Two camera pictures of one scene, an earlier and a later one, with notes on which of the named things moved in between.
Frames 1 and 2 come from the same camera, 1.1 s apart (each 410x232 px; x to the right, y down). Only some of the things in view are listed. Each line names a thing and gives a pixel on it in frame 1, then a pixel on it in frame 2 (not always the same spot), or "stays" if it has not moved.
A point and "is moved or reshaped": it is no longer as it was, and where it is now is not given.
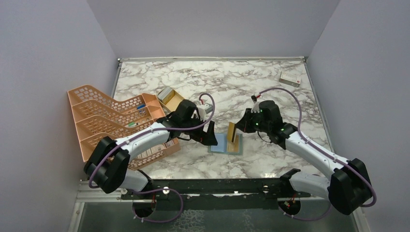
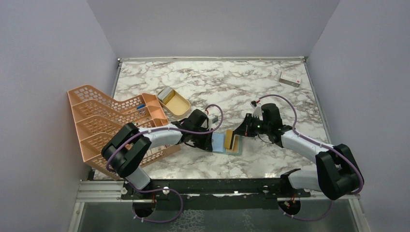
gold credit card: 231,132 is moved or reshaped
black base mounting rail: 216,194 stays
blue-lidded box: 225,147 stays
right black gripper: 243,124 stays
